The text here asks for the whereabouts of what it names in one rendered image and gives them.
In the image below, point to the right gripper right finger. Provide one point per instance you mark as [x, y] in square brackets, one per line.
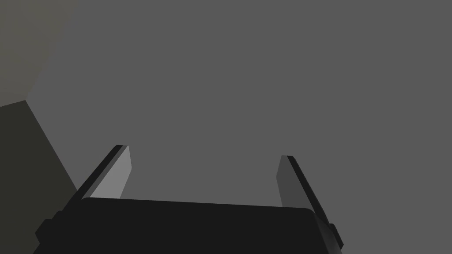
[292, 187]

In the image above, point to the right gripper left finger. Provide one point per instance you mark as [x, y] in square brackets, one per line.
[112, 178]

